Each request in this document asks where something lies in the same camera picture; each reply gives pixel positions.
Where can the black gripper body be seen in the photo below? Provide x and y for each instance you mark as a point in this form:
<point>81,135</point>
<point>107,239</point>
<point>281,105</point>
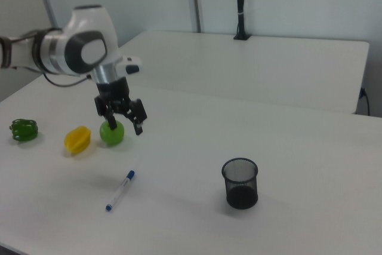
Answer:
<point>115,93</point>

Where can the white marker pen blue cap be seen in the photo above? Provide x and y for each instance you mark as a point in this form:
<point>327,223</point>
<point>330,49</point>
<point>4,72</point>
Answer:
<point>120,190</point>

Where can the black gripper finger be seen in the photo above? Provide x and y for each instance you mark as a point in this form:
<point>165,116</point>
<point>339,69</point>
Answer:
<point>111,119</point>
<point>138,114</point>

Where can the black mesh pen holder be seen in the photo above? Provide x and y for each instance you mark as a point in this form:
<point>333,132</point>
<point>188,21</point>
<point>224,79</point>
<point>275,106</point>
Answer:
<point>241,195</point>

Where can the black pole stand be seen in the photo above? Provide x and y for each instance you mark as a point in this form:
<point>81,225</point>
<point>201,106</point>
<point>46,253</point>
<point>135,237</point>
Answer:
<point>240,4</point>

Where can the green bell pepper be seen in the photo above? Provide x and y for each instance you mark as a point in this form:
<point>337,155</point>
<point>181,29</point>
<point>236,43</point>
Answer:
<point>24,131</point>

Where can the green apple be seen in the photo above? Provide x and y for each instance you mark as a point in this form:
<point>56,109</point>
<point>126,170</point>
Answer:
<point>115,137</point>

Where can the white neighbouring table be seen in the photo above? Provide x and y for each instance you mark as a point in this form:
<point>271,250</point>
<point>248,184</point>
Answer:
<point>244,67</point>

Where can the yellow starfruit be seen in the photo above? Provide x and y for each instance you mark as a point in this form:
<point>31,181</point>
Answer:
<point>77,141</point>

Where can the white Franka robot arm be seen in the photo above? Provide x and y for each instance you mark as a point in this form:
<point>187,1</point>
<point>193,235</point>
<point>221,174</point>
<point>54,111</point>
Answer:
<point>80,43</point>

